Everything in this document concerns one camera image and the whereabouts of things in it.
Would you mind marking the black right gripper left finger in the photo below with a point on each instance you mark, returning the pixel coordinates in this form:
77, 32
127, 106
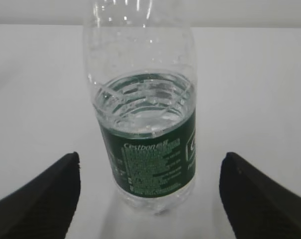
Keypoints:
44, 207

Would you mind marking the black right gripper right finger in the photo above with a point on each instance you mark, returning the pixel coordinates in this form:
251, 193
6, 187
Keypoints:
256, 206

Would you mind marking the clear green-label water bottle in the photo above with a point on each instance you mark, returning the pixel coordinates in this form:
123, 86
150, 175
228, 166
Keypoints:
141, 70

